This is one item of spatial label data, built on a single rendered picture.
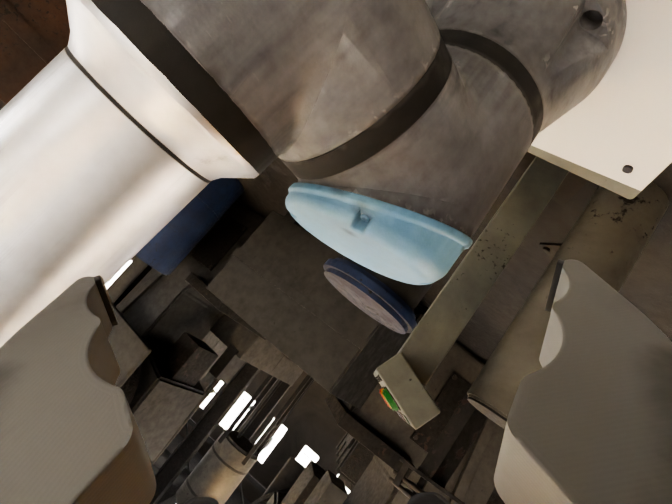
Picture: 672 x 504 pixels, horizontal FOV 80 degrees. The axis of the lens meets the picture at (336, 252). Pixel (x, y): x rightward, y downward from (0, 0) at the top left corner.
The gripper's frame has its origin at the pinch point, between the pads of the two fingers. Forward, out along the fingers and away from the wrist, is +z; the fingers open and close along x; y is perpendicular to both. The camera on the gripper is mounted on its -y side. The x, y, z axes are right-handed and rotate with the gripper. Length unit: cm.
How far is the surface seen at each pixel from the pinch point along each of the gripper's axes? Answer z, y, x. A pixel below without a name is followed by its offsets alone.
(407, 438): 153, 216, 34
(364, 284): 75, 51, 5
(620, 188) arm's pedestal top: 28.3, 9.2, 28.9
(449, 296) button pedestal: 51, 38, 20
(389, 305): 73, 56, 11
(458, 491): 135, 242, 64
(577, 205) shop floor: 75, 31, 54
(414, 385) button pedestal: 35, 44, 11
